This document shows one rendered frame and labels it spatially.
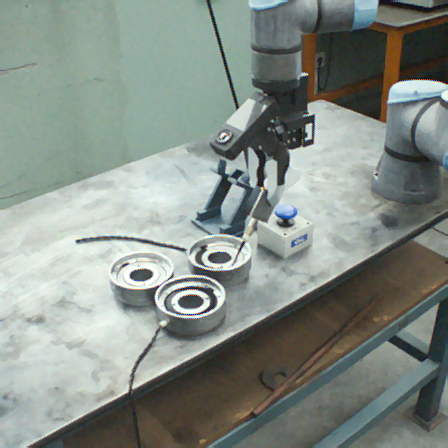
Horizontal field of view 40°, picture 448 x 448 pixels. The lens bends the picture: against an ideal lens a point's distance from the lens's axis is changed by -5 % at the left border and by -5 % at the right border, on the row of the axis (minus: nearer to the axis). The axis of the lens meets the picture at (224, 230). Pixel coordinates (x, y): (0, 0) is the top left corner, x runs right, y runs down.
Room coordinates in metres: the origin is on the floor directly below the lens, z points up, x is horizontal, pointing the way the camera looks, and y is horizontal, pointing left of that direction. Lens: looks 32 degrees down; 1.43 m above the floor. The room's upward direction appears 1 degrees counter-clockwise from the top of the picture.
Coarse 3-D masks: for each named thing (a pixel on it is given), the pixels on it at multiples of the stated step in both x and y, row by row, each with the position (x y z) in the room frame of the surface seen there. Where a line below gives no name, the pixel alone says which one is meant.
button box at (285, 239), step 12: (300, 216) 0.99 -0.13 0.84; (264, 228) 0.96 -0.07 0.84; (276, 228) 0.95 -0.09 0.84; (288, 228) 0.95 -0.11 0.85; (300, 228) 0.95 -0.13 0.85; (312, 228) 0.96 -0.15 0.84; (264, 240) 0.96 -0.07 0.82; (276, 240) 0.94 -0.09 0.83; (288, 240) 0.93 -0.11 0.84; (300, 240) 0.94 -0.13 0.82; (312, 240) 0.96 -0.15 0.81; (276, 252) 0.94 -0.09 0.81; (288, 252) 0.93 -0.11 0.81
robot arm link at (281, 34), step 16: (256, 0) 0.89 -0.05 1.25; (272, 0) 0.88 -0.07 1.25; (288, 0) 0.88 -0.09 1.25; (304, 0) 0.90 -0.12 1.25; (256, 16) 0.89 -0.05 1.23; (272, 16) 0.88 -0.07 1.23; (288, 16) 0.88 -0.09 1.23; (304, 16) 0.89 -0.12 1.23; (256, 32) 0.89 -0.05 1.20; (272, 32) 0.88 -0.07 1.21; (288, 32) 0.88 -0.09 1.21; (304, 32) 0.91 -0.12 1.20; (256, 48) 0.89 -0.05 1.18; (272, 48) 0.88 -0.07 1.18; (288, 48) 0.88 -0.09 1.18
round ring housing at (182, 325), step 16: (160, 288) 0.79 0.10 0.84; (176, 288) 0.81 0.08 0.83; (160, 304) 0.77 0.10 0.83; (176, 304) 0.77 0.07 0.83; (192, 304) 0.79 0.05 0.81; (208, 304) 0.76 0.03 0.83; (224, 304) 0.76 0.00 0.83; (160, 320) 0.74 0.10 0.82; (176, 320) 0.72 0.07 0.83; (192, 320) 0.72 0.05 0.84; (208, 320) 0.73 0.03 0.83
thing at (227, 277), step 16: (208, 240) 0.93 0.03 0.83; (224, 240) 0.94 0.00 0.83; (240, 240) 0.92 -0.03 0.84; (192, 256) 0.89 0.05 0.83; (208, 256) 0.90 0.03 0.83; (224, 256) 0.91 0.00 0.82; (192, 272) 0.86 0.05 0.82; (208, 272) 0.84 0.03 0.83; (224, 272) 0.84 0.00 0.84; (240, 272) 0.85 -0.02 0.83
